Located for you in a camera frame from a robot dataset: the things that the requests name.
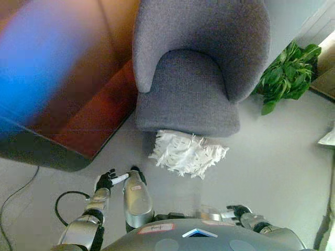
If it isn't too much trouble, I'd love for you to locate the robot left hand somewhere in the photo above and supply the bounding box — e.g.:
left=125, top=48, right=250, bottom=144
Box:
left=94, top=168, right=129, bottom=192

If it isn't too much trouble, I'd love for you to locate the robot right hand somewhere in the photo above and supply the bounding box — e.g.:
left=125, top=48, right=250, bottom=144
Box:
left=221, top=204, right=252, bottom=226

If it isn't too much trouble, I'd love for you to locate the grey robot torso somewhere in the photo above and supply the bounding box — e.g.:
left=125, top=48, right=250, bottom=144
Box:
left=100, top=218, right=308, bottom=251

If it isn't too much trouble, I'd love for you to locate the white mop head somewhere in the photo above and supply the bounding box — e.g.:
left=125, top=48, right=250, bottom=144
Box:
left=148, top=129, right=230, bottom=180

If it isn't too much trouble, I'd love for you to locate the white paper sheet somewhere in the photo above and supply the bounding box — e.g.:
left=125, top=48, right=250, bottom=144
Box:
left=317, top=127, right=335, bottom=150

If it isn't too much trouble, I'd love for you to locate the dark wooden desk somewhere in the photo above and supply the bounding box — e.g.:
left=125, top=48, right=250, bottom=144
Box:
left=0, top=0, right=143, bottom=173

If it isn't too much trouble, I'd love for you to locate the grey fabric armchair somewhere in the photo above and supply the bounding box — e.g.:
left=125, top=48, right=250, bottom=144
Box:
left=131, top=0, right=271, bottom=139

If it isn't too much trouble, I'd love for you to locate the green leafy potted plant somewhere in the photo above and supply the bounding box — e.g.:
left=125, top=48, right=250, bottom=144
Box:
left=252, top=41, right=322, bottom=116

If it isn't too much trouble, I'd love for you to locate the light wooden furniture piece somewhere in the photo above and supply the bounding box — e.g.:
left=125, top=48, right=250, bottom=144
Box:
left=309, top=27, right=335, bottom=101

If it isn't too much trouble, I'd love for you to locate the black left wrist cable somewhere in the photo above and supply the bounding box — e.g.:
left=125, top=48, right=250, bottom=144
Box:
left=54, top=190, right=92, bottom=227

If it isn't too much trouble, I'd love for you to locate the thin black floor cable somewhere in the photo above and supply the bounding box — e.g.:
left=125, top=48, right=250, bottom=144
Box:
left=0, top=165, right=40, bottom=251

